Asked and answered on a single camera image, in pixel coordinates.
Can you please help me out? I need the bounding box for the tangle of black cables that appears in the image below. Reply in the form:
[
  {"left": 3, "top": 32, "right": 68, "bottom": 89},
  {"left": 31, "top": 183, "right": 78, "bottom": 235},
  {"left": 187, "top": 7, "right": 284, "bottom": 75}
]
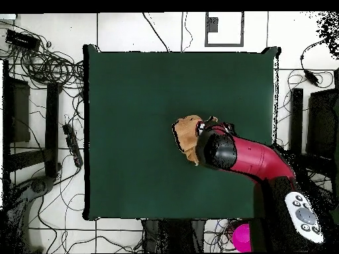
[{"left": 0, "top": 21, "right": 85, "bottom": 128}]

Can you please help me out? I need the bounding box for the tan terry towel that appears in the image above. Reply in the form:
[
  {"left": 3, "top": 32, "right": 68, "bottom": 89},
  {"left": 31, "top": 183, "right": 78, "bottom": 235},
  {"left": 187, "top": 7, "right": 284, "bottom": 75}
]
[{"left": 171, "top": 114, "right": 219, "bottom": 167}]

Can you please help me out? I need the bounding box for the dark green table cloth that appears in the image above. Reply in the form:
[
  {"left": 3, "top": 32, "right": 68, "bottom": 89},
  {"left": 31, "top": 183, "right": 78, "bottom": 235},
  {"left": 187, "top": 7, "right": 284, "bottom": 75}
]
[{"left": 83, "top": 44, "right": 281, "bottom": 222}]

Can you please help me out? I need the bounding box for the black metal frame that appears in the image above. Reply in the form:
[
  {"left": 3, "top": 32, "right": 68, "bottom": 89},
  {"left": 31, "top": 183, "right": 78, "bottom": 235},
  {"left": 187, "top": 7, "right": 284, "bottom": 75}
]
[
  {"left": 288, "top": 68, "right": 339, "bottom": 186},
  {"left": 2, "top": 59, "right": 62, "bottom": 186}
]

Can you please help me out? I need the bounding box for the grey square floor frame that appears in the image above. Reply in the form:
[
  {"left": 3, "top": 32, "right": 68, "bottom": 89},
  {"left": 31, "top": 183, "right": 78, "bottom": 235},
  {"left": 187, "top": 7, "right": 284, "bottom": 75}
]
[{"left": 204, "top": 11, "right": 244, "bottom": 48}]

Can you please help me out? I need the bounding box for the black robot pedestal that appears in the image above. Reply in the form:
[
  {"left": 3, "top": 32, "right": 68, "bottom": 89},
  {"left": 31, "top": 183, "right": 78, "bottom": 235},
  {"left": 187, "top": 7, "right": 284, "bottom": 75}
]
[{"left": 141, "top": 218, "right": 206, "bottom": 253}]

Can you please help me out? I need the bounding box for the thin black cable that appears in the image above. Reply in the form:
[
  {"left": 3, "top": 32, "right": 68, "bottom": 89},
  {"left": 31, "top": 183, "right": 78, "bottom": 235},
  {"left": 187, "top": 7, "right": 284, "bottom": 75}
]
[{"left": 142, "top": 11, "right": 170, "bottom": 52}]

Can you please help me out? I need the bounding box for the pink plastic cup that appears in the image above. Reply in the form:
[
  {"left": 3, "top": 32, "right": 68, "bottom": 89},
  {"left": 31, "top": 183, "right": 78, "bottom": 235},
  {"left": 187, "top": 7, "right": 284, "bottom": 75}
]
[{"left": 232, "top": 223, "right": 252, "bottom": 253}]

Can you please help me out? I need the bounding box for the black electronics box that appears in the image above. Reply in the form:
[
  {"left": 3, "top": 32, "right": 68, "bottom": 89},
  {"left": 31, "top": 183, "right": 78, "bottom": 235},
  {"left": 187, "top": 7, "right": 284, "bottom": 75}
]
[{"left": 5, "top": 28, "right": 41, "bottom": 52}]

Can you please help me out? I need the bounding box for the black cable with adapter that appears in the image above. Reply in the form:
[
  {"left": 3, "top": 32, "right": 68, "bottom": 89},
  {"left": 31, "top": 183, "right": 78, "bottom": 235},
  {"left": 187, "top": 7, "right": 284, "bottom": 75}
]
[{"left": 299, "top": 39, "right": 335, "bottom": 88}]

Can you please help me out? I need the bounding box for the grey chair base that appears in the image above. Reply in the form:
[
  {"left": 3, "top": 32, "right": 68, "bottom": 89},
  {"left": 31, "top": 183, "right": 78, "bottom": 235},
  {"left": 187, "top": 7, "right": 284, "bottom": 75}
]
[{"left": 5, "top": 175, "right": 57, "bottom": 253}]

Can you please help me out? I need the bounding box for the black power strip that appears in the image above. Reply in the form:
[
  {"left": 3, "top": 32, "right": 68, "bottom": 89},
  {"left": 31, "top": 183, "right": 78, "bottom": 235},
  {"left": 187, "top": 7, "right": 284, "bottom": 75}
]
[{"left": 62, "top": 123, "right": 84, "bottom": 168}]

